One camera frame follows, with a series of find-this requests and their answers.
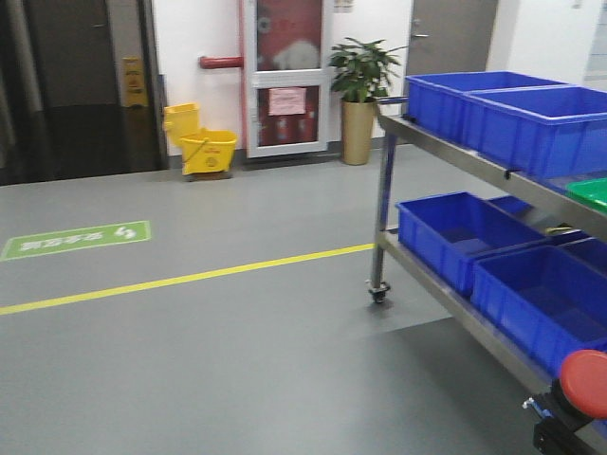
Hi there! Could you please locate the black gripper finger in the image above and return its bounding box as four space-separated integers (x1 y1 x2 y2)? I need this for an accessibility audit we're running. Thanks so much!
533 418 599 455

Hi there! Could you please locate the red mushroom push button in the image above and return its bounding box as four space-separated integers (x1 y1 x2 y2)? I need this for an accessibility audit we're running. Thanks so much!
522 349 607 433

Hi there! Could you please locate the blue bin cart bottom front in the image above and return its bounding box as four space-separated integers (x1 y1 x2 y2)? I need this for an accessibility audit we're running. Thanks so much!
471 246 606 376

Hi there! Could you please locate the blue bin cart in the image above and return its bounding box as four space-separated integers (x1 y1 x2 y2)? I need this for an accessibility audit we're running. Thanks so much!
462 85 606 179
395 192 548 298
471 246 606 376
406 71 567 145

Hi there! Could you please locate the steel cart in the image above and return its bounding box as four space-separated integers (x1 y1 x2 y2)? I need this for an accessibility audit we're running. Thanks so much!
368 96 606 391

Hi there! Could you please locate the blue bin cart bottom rear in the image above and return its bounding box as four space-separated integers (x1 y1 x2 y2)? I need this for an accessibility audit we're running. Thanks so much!
395 192 548 298

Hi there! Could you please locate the green plastic tray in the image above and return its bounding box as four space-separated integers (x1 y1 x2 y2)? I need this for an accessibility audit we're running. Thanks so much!
566 177 607 213

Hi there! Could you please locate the blue bin cart top front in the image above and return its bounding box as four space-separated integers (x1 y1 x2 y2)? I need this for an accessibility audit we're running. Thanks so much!
462 85 606 179

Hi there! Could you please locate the blue bin cart top rear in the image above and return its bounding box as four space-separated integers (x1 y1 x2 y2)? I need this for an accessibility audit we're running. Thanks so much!
406 71 567 145

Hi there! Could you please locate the potted plant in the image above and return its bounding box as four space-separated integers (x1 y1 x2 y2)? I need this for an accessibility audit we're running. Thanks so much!
329 37 403 166

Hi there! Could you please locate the yellow mop bucket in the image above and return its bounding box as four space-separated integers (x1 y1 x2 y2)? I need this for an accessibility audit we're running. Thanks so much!
163 102 238 176

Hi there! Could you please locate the fire hydrant cabinet door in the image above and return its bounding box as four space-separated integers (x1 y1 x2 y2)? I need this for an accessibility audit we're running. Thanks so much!
239 1 332 159

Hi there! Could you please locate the yellow wet floor sign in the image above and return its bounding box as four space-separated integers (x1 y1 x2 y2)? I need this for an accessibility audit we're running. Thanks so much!
122 57 148 107

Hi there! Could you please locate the green floor sign sticker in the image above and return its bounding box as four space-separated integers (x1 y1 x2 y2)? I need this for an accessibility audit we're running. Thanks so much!
1 221 152 261

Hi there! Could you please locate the red wall pipe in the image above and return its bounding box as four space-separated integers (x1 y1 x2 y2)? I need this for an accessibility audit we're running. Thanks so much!
198 56 244 70

